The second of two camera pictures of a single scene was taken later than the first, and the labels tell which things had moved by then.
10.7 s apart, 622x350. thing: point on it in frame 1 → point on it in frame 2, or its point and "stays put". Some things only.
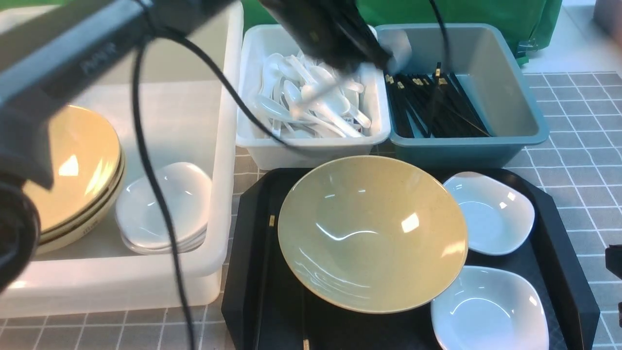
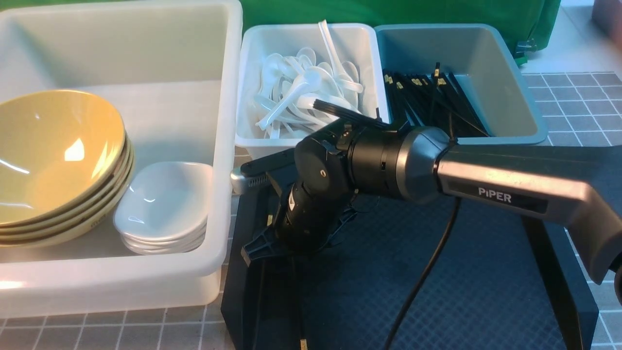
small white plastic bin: [338, 115] stays put
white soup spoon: [333, 101] → [310, 81]
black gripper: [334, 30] → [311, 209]
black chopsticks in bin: [437, 106] stays put
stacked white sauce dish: [186, 190] stays put
